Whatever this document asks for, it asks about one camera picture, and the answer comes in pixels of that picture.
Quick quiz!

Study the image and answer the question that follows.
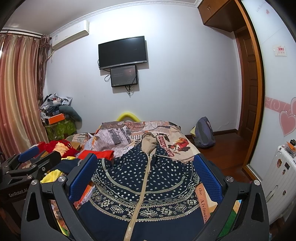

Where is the navy patterned zip cardigan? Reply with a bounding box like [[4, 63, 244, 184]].
[[78, 133, 204, 240]]

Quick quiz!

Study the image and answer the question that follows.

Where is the yellow garment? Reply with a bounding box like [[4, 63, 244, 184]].
[[40, 157, 79, 183]]

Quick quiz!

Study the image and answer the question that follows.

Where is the striped pink curtain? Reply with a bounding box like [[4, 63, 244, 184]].
[[1, 33, 48, 157]]

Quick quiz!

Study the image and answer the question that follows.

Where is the red plush toy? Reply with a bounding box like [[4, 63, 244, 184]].
[[37, 140, 78, 158]]

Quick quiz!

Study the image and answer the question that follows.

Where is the orange box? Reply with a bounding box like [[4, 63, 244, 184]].
[[48, 113, 65, 125]]

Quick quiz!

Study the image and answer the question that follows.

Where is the clutter pile on box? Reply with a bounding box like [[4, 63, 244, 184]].
[[39, 93, 73, 123]]

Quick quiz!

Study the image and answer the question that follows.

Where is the grey green pillow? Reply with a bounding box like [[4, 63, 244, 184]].
[[59, 105, 82, 122]]

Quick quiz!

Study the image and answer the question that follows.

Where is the red folded garment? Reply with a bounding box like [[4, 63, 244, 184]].
[[78, 150, 114, 161]]

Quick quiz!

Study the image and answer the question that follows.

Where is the grey backpack on floor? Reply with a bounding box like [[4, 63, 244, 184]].
[[193, 116, 216, 149]]

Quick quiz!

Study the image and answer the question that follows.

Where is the printed patchwork bed cover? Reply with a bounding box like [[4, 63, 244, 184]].
[[49, 120, 242, 239]]

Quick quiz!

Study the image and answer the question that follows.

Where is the wooden door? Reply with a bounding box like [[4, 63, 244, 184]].
[[235, 26, 258, 141]]

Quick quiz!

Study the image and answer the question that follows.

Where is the white air conditioner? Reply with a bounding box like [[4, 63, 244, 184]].
[[52, 20, 89, 50]]

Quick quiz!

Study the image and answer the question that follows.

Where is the wooden overhead cabinet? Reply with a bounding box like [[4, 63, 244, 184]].
[[198, 0, 246, 32]]

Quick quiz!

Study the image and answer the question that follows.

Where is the yellow foam ring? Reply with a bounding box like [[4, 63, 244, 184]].
[[116, 111, 142, 123]]

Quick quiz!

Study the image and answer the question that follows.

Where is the small wall monitor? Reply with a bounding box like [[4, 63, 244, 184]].
[[110, 65, 138, 88]]

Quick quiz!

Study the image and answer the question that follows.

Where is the large wall television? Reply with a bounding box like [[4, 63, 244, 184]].
[[98, 36, 147, 69]]

